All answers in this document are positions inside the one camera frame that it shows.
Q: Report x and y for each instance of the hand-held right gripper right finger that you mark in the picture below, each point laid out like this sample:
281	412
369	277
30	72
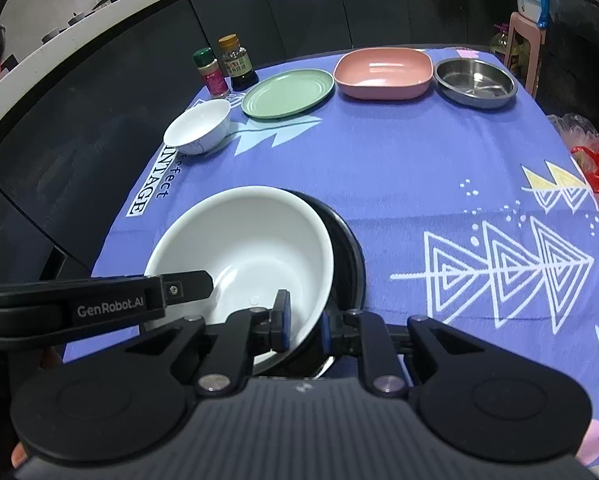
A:
326	337

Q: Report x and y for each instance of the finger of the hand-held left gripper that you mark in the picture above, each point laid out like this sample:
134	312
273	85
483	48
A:
189	285

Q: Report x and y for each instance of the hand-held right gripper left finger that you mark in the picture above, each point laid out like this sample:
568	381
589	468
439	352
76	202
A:
281	322

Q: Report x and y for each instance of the large white bowl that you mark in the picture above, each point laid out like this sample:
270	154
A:
249	245

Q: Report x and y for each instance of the black plate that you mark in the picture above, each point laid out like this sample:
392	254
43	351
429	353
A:
347	260

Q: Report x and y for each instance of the small white bowl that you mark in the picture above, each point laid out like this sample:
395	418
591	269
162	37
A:
199	122

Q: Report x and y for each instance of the green plate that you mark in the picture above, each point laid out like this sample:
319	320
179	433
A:
287	92

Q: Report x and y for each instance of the pink square bowl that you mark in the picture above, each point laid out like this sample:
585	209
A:
384	72

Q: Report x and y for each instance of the stainless steel bowl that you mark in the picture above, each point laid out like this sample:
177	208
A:
474	82

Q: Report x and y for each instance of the purple printed tablecloth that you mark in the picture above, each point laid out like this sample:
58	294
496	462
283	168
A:
404	170

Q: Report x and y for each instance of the green-lidded spice jar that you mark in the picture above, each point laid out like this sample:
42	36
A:
213	72

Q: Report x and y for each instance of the soy sauce bottle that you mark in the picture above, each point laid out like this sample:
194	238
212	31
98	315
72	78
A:
238	62

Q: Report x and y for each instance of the white kitchen counter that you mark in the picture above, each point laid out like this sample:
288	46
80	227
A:
79	25

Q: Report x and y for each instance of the clear plastic bag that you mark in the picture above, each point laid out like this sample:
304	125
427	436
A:
574	127

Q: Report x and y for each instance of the plastic bottle under stool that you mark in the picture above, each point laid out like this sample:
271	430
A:
504	45

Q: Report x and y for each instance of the pink plastic stool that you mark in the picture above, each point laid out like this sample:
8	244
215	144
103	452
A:
522	30

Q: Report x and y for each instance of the clear plastic storage container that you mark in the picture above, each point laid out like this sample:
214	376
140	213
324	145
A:
528	2

